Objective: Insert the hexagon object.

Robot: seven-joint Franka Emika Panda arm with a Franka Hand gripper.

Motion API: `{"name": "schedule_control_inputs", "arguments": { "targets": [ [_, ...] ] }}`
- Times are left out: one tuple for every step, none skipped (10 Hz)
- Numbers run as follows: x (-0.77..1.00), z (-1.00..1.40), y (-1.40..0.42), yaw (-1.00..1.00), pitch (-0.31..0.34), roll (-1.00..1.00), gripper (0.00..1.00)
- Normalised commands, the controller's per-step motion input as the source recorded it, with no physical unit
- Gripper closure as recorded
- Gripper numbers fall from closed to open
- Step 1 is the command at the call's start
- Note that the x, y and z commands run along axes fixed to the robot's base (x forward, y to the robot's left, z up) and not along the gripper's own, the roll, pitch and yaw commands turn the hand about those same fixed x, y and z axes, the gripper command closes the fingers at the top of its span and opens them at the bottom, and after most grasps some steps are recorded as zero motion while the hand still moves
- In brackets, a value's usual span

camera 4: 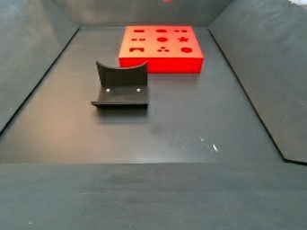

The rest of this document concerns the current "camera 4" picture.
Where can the red shape sorter block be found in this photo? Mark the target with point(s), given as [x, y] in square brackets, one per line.
[169, 47]

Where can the black curved holder stand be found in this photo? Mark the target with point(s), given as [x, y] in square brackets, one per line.
[124, 85]

